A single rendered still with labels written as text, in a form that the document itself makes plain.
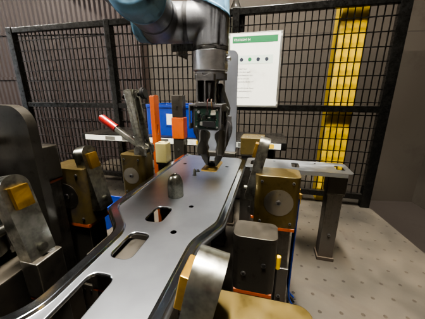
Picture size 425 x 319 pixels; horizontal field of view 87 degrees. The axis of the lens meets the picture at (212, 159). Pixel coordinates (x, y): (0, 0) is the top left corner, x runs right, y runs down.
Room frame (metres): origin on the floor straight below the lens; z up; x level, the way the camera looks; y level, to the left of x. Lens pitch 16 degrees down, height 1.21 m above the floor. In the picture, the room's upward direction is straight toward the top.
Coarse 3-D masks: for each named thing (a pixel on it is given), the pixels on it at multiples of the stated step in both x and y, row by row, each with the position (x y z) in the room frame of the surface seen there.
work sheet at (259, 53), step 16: (240, 32) 1.07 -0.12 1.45; (256, 32) 1.06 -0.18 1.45; (272, 32) 1.04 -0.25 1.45; (240, 48) 1.07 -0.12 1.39; (256, 48) 1.06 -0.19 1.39; (272, 48) 1.04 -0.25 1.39; (240, 64) 1.07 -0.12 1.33; (256, 64) 1.06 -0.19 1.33; (272, 64) 1.04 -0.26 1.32; (240, 80) 1.07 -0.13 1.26; (256, 80) 1.06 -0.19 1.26; (272, 80) 1.04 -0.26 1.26; (240, 96) 1.07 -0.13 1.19; (256, 96) 1.05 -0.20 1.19; (272, 96) 1.04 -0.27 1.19
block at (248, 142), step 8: (248, 136) 0.78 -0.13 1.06; (256, 136) 0.78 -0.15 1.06; (264, 136) 0.79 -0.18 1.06; (240, 144) 0.76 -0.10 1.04; (248, 144) 0.75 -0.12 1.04; (240, 152) 0.76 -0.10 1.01; (248, 152) 0.75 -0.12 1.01; (248, 168) 0.76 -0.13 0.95; (248, 176) 0.76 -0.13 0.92; (240, 184) 0.76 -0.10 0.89; (240, 192) 0.76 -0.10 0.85; (240, 200) 0.76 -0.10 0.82; (248, 200) 0.76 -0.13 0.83; (240, 208) 0.76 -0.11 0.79; (248, 208) 0.76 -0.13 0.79; (240, 216) 0.76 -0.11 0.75; (248, 216) 0.76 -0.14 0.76
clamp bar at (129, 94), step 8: (144, 88) 0.59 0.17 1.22; (128, 96) 0.58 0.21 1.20; (136, 96) 0.58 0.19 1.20; (144, 96) 0.58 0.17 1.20; (128, 104) 0.58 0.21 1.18; (136, 104) 0.60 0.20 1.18; (128, 112) 0.58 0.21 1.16; (136, 112) 0.57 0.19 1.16; (136, 120) 0.57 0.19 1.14; (144, 120) 0.60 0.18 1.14; (136, 128) 0.57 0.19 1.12; (144, 128) 0.60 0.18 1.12; (136, 136) 0.57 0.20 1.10; (144, 136) 0.60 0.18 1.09; (136, 144) 0.57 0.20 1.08; (144, 144) 0.57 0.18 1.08
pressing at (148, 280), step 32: (192, 160) 0.69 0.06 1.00; (224, 160) 0.69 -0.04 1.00; (128, 192) 0.44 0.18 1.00; (160, 192) 0.45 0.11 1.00; (192, 192) 0.45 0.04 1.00; (224, 192) 0.45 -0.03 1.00; (128, 224) 0.32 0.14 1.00; (160, 224) 0.32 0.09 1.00; (192, 224) 0.32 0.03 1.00; (224, 224) 0.33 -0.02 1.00; (96, 256) 0.25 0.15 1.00; (160, 256) 0.25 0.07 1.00; (64, 288) 0.20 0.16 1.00; (128, 288) 0.20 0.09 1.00; (160, 288) 0.20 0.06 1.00
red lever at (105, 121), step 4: (100, 116) 0.61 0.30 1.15; (104, 116) 0.61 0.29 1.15; (100, 120) 0.61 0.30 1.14; (104, 120) 0.60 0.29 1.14; (108, 120) 0.61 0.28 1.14; (104, 124) 0.60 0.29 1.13; (108, 124) 0.60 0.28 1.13; (112, 124) 0.60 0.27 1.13; (116, 124) 0.61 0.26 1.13; (112, 128) 0.60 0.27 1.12; (116, 128) 0.60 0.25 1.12; (120, 128) 0.60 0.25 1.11; (116, 132) 0.60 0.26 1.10; (120, 132) 0.60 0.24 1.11; (124, 132) 0.60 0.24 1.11; (124, 136) 0.59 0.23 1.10; (128, 136) 0.59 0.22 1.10; (132, 136) 0.60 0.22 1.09; (128, 140) 0.59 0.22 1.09; (132, 140) 0.59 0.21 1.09; (148, 148) 0.59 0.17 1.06
